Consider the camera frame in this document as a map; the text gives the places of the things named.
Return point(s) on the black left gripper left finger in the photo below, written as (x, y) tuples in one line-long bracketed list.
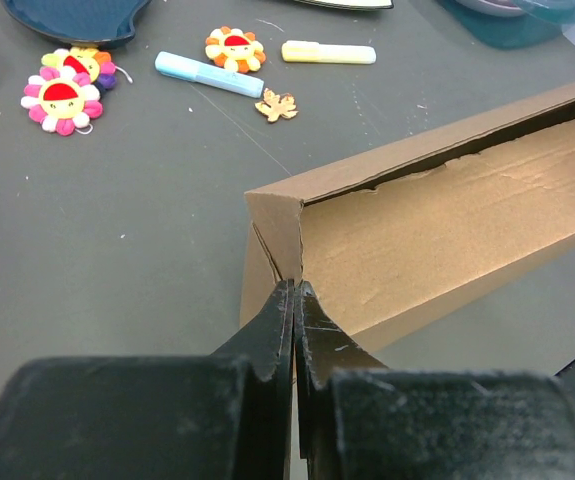
[(226, 415)]

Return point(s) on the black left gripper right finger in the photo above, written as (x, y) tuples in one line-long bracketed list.
[(359, 419)]

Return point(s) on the brown cardboard box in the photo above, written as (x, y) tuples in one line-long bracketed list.
[(396, 237)]

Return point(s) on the small brown leaf toy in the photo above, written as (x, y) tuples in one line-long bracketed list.
[(275, 106)]

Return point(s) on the blue chalk stick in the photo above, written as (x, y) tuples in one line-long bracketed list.
[(187, 69)]

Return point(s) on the orange flower plush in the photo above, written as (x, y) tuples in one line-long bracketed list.
[(235, 50)]

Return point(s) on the yellow chalk stick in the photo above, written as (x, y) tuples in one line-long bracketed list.
[(296, 51)]

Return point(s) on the rainbow flower plush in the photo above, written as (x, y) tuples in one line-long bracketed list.
[(98, 64)]

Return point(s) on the dark blue ceramic bowl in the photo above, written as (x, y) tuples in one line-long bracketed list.
[(100, 23)]

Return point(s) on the white square plate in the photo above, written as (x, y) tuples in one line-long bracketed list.
[(359, 5)]

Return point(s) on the pink dotted plate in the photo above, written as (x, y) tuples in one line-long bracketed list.
[(497, 8)]

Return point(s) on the teal plastic bin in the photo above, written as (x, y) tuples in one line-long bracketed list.
[(542, 22)]

